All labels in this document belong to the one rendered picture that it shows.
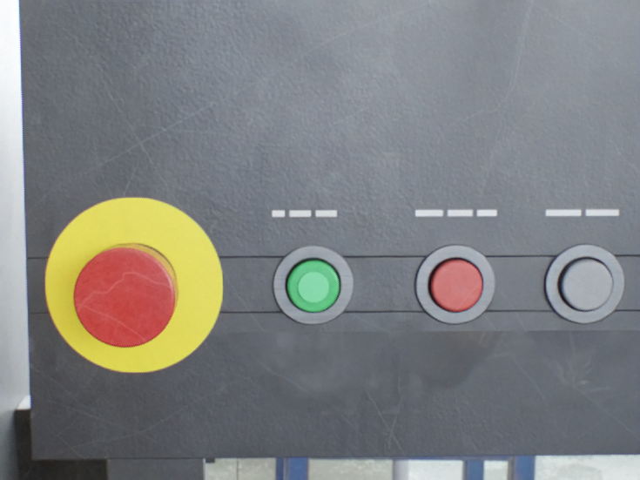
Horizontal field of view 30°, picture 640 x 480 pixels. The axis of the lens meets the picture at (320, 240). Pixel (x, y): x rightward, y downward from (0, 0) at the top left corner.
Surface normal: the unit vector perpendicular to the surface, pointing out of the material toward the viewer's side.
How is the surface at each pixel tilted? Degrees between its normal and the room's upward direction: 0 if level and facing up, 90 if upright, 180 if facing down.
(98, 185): 90
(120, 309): 90
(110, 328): 90
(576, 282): 90
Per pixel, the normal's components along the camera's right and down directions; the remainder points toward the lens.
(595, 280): 0.03, 0.11
